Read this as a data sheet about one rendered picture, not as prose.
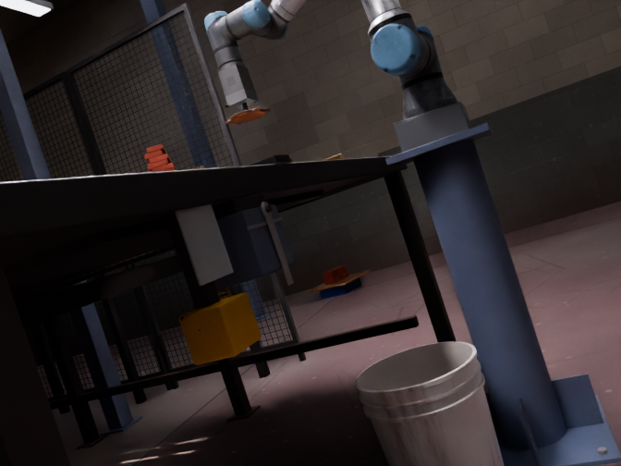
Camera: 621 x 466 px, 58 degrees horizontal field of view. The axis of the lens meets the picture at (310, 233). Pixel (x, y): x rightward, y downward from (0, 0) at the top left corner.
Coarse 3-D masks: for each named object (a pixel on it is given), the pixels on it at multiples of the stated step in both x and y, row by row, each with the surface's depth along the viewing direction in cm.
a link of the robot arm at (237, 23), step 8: (256, 0) 157; (240, 8) 158; (248, 8) 156; (256, 8) 156; (264, 8) 159; (232, 16) 159; (240, 16) 157; (248, 16) 157; (256, 16) 156; (264, 16) 158; (232, 24) 159; (240, 24) 158; (248, 24) 158; (256, 24) 158; (264, 24) 159; (232, 32) 160; (240, 32) 160; (248, 32) 161; (256, 32) 163; (264, 32) 166
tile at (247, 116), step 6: (258, 108) 160; (240, 114) 160; (246, 114) 161; (252, 114) 163; (258, 114) 166; (264, 114) 169; (228, 120) 165; (234, 120) 164; (240, 120) 167; (246, 120) 169; (252, 120) 172
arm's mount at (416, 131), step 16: (432, 112) 146; (448, 112) 145; (464, 112) 146; (400, 128) 149; (416, 128) 148; (432, 128) 147; (448, 128) 145; (464, 128) 144; (400, 144) 150; (416, 144) 148
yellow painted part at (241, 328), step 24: (168, 216) 88; (192, 288) 88; (192, 312) 86; (216, 312) 83; (240, 312) 87; (192, 336) 85; (216, 336) 84; (240, 336) 86; (192, 360) 86; (216, 360) 85
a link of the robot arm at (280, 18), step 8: (280, 0) 165; (288, 0) 164; (296, 0) 164; (304, 0) 166; (272, 8) 167; (280, 8) 166; (288, 8) 165; (296, 8) 166; (272, 16) 166; (280, 16) 167; (288, 16) 167; (272, 24) 166; (280, 24) 168; (272, 32) 168; (280, 32) 172
